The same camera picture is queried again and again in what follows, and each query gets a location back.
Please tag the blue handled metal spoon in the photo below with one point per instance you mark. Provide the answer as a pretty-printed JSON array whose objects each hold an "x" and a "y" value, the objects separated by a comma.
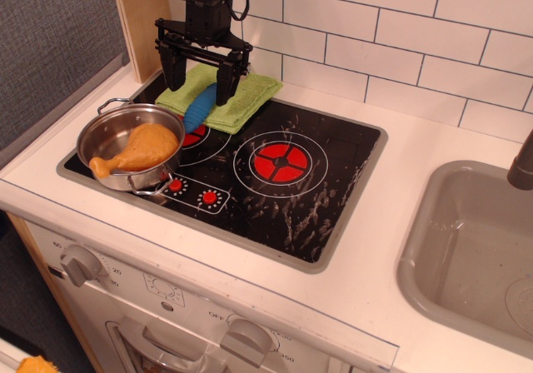
[{"x": 200, "y": 108}]

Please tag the black toy stovetop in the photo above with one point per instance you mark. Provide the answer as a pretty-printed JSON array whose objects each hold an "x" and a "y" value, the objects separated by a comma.
[{"x": 287, "y": 183}]

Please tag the silver metal pot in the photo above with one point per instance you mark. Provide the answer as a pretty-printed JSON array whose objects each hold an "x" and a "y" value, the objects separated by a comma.
[{"x": 107, "y": 134}]

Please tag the orange object at corner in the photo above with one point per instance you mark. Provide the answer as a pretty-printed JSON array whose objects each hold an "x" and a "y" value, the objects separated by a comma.
[{"x": 36, "y": 364}]

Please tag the orange toy chicken drumstick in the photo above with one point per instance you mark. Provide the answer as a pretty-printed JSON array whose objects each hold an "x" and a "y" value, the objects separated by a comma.
[{"x": 148, "y": 145}]

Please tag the red left stove knob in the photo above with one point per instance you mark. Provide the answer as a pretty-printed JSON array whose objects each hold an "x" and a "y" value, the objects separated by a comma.
[{"x": 176, "y": 185}]

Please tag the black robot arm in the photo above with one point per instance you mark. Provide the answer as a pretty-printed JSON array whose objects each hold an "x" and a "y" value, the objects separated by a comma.
[{"x": 204, "y": 36}]

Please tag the white toy oven front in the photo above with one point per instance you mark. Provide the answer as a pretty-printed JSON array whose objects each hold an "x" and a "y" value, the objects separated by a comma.
[{"x": 134, "y": 321}]

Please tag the grey oven knob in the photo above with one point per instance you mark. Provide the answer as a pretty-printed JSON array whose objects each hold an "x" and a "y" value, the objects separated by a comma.
[
  {"x": 247, "y": 341},
  {"x": 80, "y": 264}
]

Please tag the grey faucet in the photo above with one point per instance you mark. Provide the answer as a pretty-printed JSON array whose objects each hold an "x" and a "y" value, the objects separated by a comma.
[{"x": 520, "y": 174}]

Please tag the red right stove knob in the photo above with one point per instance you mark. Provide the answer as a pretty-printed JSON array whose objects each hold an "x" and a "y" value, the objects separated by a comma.
[{"x": 209, "y": 198}]

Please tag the grey sink basin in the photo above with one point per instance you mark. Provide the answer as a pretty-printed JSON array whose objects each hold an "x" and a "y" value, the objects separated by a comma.
[{"x": 467, "y": 261}]

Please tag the green folded cloth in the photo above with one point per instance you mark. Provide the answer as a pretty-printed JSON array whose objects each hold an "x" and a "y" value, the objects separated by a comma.
[{"x": 252, "y": 92}]

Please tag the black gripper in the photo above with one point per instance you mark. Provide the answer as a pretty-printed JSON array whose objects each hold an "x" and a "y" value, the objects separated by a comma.
[{"x": 204, "y": 36}]

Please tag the wooden side panel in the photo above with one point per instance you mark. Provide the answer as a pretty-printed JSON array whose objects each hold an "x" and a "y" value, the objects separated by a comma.
[{"x": 138, "y": 24}]

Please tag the grey right oven knob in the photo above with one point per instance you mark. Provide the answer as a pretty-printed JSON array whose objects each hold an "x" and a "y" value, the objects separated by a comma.
[{"x": 247, "y": 341}]

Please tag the red stove knob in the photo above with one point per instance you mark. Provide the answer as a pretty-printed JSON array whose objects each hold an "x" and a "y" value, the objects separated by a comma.
[
  {"x": 176, "y": 185},
  {"x": 209, "y": 198}
]

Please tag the grey left oven knob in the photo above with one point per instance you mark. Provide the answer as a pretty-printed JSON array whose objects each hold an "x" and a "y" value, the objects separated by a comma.
[{"x": 80, "y": 264}]

